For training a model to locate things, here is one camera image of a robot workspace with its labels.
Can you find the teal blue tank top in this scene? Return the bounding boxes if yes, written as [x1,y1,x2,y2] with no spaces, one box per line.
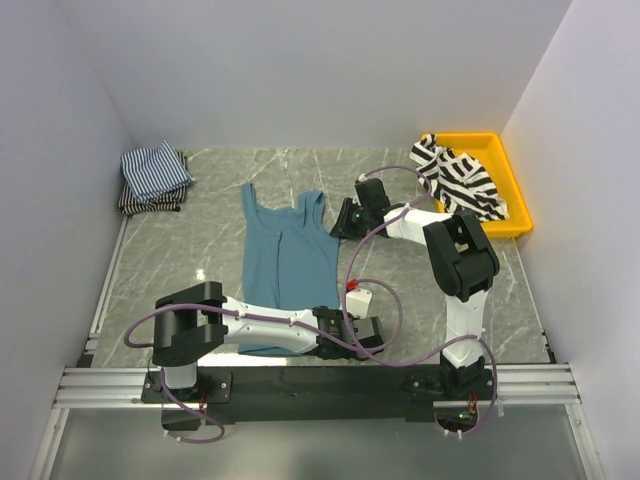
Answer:
[238,181,341,357]

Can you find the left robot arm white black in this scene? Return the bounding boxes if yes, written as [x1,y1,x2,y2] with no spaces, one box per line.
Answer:
[152,281,384,402]

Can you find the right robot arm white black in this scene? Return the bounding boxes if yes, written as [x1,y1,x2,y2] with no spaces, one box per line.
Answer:
[331,177,500,399]

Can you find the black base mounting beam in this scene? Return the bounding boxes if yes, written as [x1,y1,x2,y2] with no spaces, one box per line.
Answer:
[141,365,495,425]

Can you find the black white striped top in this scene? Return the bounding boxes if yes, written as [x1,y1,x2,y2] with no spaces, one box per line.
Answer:
[409,134,510,222]

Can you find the yellow plastic tray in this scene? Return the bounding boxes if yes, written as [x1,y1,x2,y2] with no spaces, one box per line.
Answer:
[434,132,533,238]

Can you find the blue white striped folded top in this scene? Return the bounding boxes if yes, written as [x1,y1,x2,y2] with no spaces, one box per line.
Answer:
[120,140,194,203]

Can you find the dark striped folded top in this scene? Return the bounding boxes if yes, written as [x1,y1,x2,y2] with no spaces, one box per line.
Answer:
[117,150,189,216]

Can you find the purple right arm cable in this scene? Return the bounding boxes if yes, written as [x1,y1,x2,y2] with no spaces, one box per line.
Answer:
[344,165,499,441]

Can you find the aluminium extrusion rail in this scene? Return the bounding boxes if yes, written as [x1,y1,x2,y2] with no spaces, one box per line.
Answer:
[53,364,581,409]

